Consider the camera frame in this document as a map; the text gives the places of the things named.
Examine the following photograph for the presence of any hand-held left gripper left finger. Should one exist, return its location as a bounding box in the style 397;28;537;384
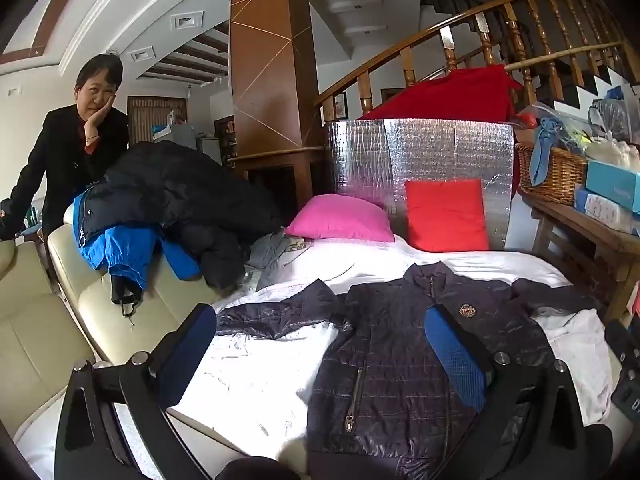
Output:
54;303;218;480

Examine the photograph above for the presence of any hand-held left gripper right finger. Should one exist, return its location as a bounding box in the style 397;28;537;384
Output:
424;303;588;480

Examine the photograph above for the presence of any dark quilted jacket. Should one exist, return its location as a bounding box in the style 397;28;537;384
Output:
215;261;601;480

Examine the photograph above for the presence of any white blanket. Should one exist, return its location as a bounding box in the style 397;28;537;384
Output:
20;237;621;480

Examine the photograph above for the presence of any blue jacket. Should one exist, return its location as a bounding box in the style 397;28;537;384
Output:
72;192;201;306

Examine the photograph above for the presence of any grey garment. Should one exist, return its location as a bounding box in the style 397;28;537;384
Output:
245;232;311;291

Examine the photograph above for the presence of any red pillow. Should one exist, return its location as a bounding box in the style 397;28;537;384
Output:
404;179;490;253

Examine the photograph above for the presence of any wooden table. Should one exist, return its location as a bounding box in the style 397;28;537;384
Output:
517;187;640;323

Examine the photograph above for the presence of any black down jacket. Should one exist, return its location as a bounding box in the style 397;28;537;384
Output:
82;140;288;288

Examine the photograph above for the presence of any cream leather sofa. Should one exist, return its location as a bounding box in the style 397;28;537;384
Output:
0;220;226;441

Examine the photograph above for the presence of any white printed pack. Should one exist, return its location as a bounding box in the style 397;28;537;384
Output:
575;190;636;233

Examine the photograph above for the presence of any pink pillow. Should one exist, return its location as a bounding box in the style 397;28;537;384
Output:
284;193;396;243

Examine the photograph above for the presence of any wooden counter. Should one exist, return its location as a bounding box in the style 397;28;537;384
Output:
227;146;327;203

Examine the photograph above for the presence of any blue tissue box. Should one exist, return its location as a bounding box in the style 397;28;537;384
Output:
585;160;640;213

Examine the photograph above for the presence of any wicker basket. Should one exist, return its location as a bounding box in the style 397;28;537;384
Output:
515;141;591;207

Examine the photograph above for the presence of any silver foil insulation board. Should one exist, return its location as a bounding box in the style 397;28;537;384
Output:
324;118;516;251

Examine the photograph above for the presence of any blue cloth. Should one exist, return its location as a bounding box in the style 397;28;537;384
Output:
530;119;568;186

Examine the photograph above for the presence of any red cloth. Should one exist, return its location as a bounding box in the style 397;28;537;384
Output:
357;65;523;122

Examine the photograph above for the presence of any wooden column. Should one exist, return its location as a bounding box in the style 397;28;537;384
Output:
230;0;321;161

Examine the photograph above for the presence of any wooden stair railing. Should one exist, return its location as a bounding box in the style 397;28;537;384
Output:
314;0;640;121

